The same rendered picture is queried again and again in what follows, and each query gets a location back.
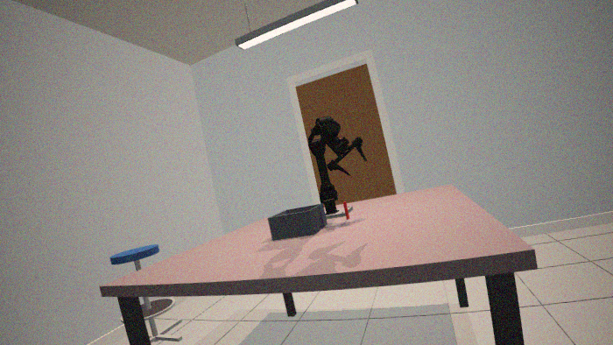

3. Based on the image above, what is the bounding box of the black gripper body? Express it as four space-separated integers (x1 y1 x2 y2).
327 137 363 171

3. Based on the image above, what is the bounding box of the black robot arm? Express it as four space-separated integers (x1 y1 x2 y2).
308 116 349 215

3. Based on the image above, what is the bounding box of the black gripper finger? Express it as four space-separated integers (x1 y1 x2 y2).
356 143 367 161
334 165 351 176

